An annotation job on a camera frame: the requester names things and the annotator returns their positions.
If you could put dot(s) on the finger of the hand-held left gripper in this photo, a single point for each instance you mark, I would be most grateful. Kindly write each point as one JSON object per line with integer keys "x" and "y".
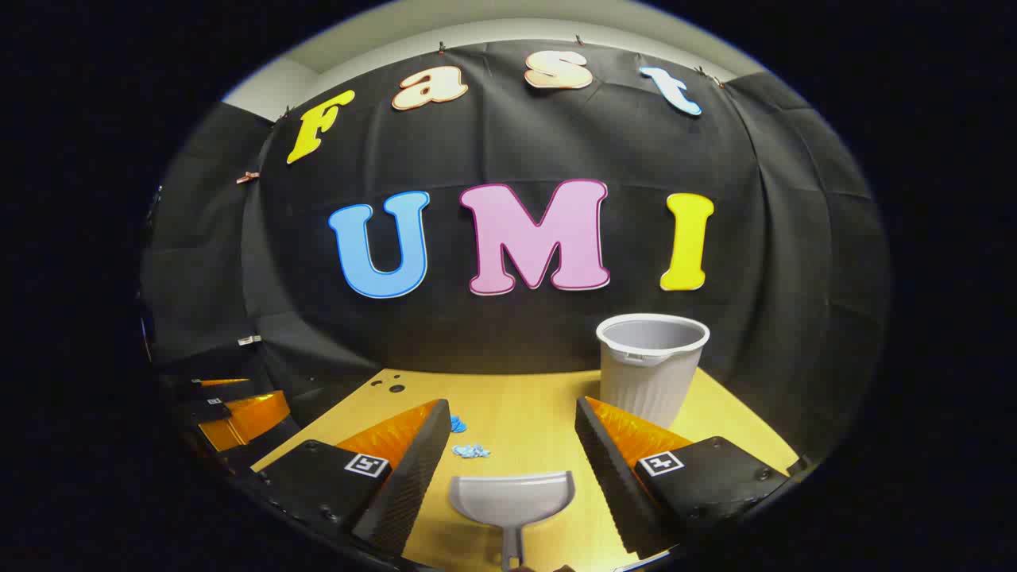
{"x": 246, "y": 417}
{"x": 226, "y": 383}

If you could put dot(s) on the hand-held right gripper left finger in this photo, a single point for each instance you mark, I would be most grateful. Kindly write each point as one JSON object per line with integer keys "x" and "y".
{"x": 413, "y": 477}

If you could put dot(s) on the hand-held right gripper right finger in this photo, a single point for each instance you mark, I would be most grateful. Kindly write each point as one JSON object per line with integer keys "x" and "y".
{"x": 612, "y": 477}

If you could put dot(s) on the grey plastic dustpan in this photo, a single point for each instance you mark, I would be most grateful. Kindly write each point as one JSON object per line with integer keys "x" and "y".
{"x": 508, "y": 500}

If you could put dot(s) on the light blue paper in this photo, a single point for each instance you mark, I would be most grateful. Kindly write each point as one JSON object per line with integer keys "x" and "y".
{"x": 470, "y": 451}

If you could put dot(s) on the copper cloth clip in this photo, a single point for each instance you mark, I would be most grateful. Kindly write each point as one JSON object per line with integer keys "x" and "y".
{"x": 248, "y": 176}

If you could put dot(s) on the grey ribbed garbage bin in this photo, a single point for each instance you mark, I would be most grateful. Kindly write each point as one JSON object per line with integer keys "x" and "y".
{"x": 647, "y": 381}

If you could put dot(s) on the bright blue paper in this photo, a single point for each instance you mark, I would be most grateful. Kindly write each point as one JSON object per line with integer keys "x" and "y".
{"x": 457, "y": 423}

